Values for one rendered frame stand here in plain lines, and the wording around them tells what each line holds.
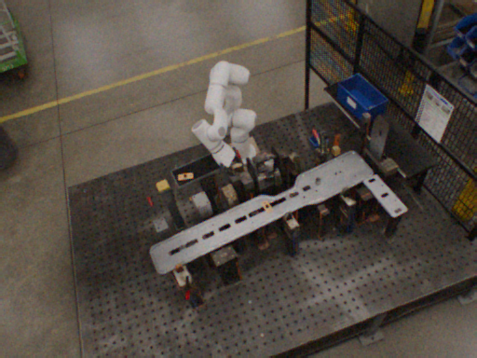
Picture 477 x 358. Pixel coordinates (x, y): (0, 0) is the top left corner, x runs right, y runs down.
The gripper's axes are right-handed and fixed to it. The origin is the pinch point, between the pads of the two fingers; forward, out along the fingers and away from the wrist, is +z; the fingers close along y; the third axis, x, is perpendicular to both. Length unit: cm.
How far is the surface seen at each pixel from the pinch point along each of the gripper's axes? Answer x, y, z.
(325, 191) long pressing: 19, -24, 51
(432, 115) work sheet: 74, -71, 50
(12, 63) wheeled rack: -355, -135, -101
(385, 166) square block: 47, -47, 61
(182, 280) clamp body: -24, 56, 20
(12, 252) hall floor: -247, 52, 4
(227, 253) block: -12.3, 32.7, 30.0
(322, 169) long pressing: 14, -39, 48
